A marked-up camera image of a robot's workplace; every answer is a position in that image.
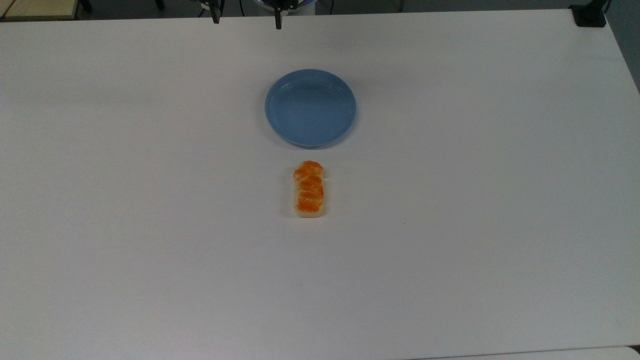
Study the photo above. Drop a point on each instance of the orange glazed bread loaf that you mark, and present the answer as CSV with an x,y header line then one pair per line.
x,y
308,190

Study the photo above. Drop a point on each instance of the black table clamp mount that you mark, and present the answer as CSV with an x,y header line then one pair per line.
x,y
590,15

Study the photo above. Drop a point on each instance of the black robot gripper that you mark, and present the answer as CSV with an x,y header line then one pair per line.
x,y
285,3

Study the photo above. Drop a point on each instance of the light wooden table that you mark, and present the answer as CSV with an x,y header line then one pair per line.
x,y
37,8

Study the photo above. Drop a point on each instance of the black chair leg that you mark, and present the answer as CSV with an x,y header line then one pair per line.
x,y
159,4
86,5

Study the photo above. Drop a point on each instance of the blue round plate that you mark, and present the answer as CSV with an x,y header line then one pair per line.
x,y
310,108

